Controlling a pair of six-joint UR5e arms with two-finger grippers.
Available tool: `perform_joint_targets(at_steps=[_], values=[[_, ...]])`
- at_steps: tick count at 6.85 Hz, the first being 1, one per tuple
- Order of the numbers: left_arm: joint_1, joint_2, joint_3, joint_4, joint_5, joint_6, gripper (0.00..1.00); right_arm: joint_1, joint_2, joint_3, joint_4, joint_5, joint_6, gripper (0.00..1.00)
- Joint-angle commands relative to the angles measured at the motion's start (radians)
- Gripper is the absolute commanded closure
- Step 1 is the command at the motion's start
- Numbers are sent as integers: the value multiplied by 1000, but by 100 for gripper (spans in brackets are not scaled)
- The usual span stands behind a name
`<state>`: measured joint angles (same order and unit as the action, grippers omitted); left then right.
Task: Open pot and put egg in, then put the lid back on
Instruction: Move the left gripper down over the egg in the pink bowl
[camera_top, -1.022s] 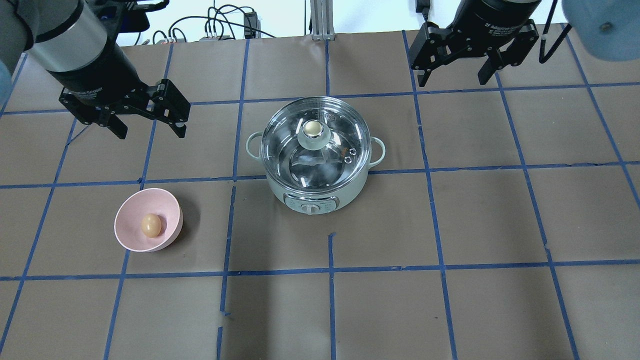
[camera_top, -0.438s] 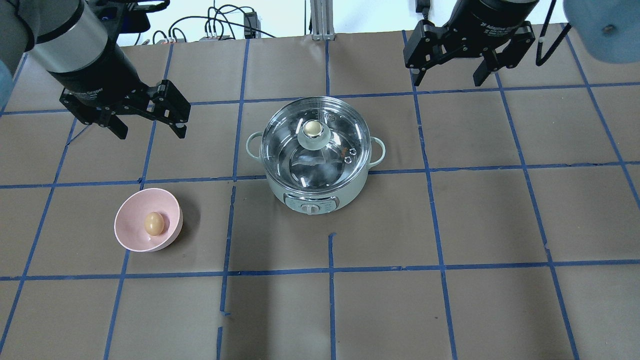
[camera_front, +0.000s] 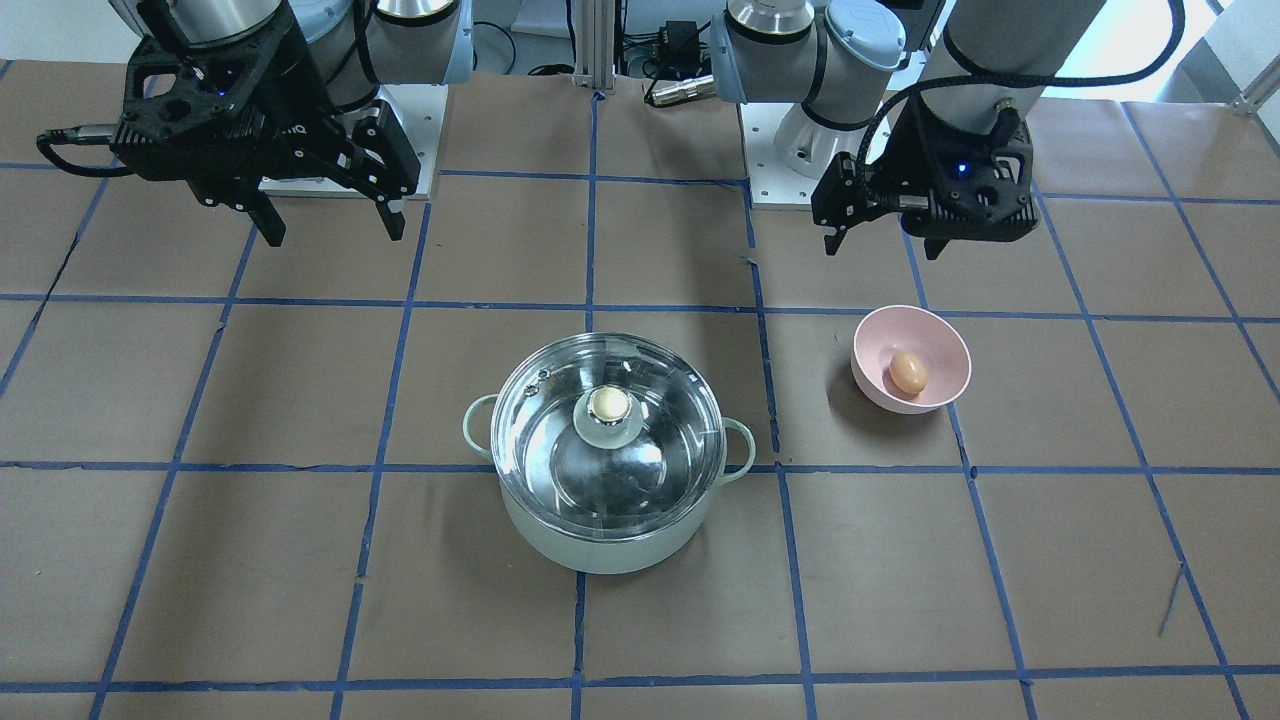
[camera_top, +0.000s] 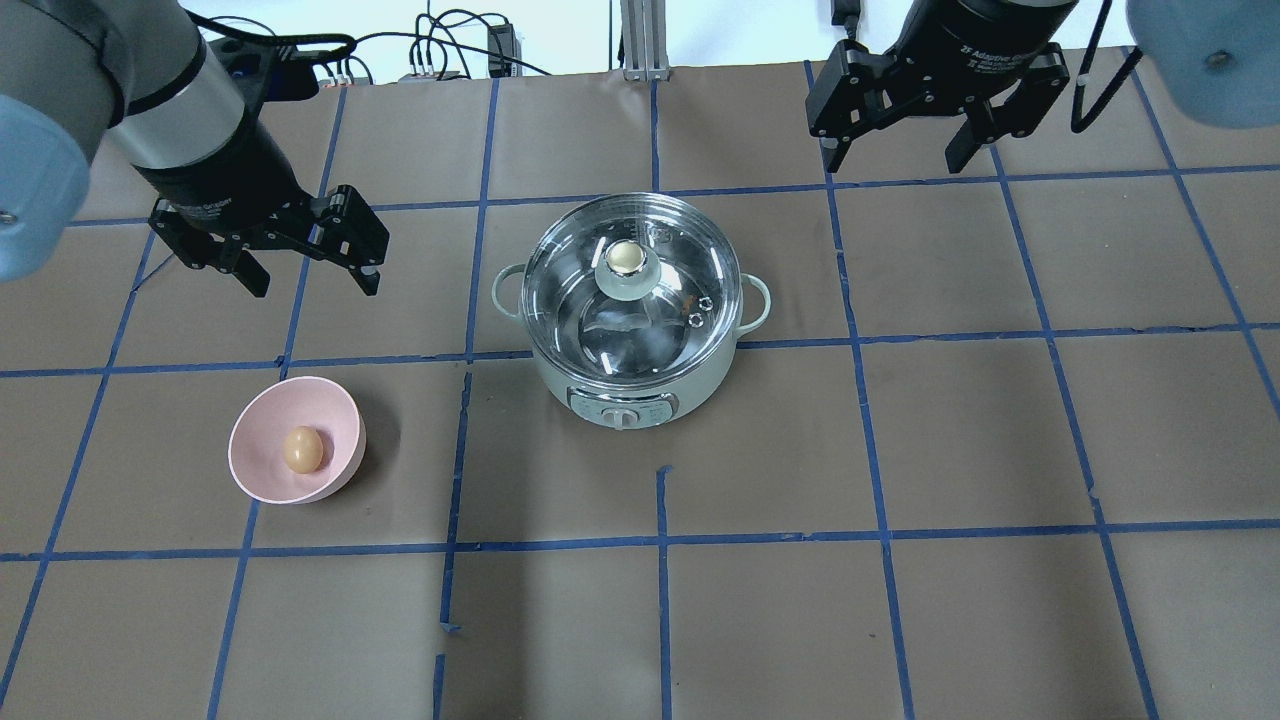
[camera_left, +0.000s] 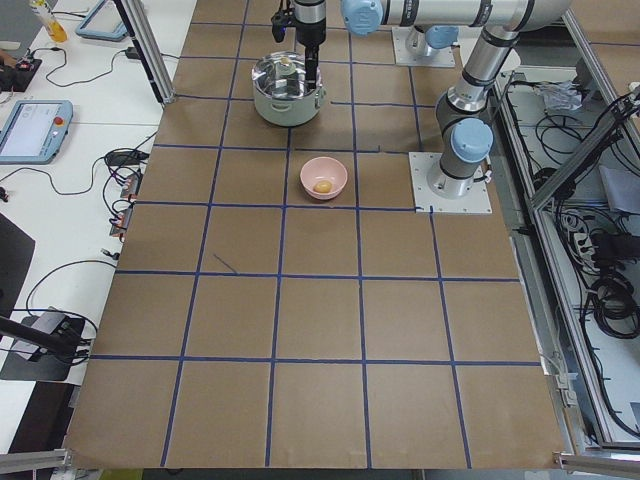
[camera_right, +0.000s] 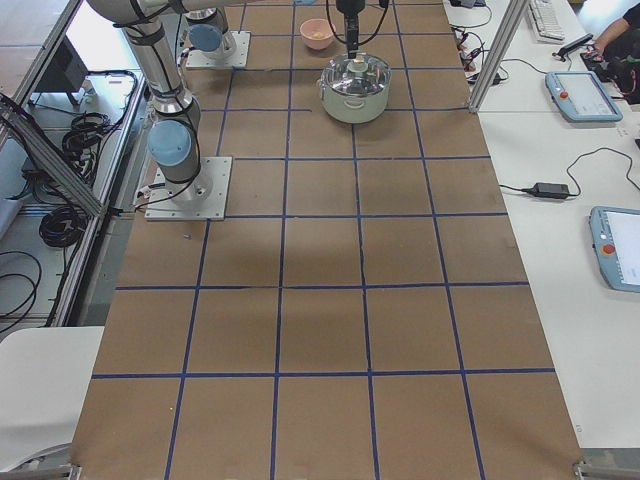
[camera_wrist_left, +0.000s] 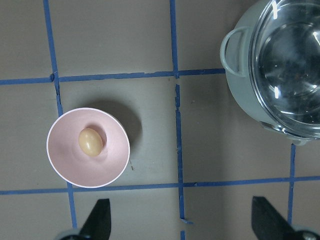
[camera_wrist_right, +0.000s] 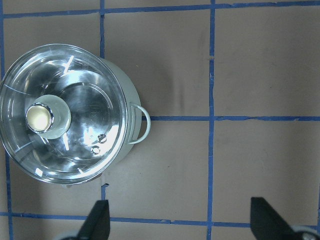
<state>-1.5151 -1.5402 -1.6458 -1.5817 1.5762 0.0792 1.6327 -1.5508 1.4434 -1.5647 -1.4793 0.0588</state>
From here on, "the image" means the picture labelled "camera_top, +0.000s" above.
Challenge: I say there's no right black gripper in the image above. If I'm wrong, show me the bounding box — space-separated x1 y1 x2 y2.
806 37 1070 174

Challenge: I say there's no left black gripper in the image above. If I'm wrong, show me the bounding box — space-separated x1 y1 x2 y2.
150 186 390 299

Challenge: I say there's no brown egg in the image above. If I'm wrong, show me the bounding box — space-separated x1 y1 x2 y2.
282 425 325 475

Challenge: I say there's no glass pot lid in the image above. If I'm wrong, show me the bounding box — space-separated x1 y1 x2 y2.
515 192 756 389

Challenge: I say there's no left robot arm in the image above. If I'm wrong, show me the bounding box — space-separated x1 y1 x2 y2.
1 1 390 297

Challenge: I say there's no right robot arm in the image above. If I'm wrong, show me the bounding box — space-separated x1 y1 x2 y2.
805 1 1279 173

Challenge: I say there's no pale green electric pot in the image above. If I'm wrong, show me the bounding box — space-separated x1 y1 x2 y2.
492 193 773 433

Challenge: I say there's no pink bowl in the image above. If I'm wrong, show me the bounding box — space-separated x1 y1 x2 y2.
227 375 367 505

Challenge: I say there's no black power adapter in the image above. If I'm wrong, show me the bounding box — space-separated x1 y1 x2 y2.
486 23 520 78

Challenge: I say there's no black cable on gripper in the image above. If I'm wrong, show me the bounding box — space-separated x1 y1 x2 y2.
1070 0 1143 135

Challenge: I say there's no aluminium frame post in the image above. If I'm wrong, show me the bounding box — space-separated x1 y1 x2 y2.
620 0 672 83

